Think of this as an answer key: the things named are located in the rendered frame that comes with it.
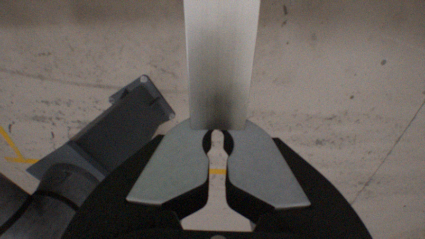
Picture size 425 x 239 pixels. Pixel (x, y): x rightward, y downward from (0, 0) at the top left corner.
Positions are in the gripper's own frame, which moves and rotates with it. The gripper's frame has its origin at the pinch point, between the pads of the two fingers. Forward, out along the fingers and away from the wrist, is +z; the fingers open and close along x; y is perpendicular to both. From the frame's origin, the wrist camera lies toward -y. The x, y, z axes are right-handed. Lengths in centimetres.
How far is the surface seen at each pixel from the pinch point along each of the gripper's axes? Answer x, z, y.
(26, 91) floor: -128, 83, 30
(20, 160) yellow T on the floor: -175, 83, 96
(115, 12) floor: -52, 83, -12
